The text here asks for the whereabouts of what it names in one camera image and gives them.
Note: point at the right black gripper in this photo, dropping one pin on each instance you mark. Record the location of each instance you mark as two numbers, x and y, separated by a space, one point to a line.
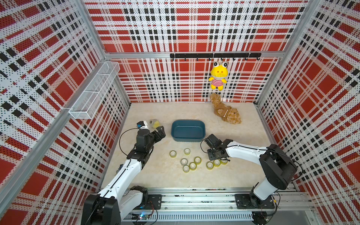
210 156

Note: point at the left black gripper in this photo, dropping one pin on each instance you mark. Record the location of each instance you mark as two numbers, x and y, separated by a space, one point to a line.
158 138

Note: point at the yellow tape roll eight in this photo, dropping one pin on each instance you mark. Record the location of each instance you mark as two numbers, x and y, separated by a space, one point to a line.
217 163

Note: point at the yellow tape roll seven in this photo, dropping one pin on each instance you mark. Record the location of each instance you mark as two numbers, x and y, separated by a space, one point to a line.
209 165

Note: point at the yellow tape roll four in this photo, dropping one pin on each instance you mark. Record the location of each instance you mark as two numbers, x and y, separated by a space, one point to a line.
197 160

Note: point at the yellow tape roll one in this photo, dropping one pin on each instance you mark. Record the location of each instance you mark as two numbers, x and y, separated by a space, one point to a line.
173 154

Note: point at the yellow tape roll six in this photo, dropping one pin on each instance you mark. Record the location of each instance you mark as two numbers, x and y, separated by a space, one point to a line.
192 166

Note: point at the yellow tape roll two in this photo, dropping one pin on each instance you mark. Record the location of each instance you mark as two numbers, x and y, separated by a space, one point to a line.
187 151

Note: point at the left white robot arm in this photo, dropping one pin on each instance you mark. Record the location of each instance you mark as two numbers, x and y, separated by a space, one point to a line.
110 205

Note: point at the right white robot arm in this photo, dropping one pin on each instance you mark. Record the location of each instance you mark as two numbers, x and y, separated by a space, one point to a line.
279 169

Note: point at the teal plastic storage box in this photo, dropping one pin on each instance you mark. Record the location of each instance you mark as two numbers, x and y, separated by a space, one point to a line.
188 130

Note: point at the yellow tape roll five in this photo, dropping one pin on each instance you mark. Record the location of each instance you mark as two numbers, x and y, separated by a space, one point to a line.
186 169

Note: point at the small yellow grey ball toy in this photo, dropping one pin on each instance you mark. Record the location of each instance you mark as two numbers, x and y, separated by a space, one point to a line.
154 123

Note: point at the brown teddy bear plush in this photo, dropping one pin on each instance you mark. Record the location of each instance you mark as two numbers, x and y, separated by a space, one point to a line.
226 113

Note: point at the yellow frog plush toy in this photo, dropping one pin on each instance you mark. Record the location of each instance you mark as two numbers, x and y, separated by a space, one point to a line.
219 73

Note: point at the green circuit board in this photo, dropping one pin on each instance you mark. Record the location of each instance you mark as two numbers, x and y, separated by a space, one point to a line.
140 216

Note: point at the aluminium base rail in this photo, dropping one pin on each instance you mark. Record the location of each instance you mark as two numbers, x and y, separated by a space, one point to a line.
216 204

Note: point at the white wire mesh basket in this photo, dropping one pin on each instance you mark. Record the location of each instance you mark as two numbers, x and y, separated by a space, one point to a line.
90 99

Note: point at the black hook rail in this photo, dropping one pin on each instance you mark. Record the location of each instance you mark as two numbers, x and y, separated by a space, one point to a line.
244 55

